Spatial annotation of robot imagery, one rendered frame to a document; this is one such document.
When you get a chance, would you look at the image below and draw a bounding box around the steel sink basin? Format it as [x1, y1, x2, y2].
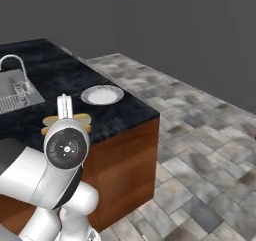
[0, 68, 46, 116]

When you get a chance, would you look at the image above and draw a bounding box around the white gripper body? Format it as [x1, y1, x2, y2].
[56, 93, 74, 120]

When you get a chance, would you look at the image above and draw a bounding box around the white plate with grey rim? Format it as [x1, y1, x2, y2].
[80, 84, 125, 106]

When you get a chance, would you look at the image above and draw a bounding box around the wooden kitchen island cabinet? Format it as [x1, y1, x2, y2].
[0, 116, 161, 237]

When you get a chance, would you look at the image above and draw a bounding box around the silver curved tap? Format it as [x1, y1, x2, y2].
[0, 54, 35, 93]

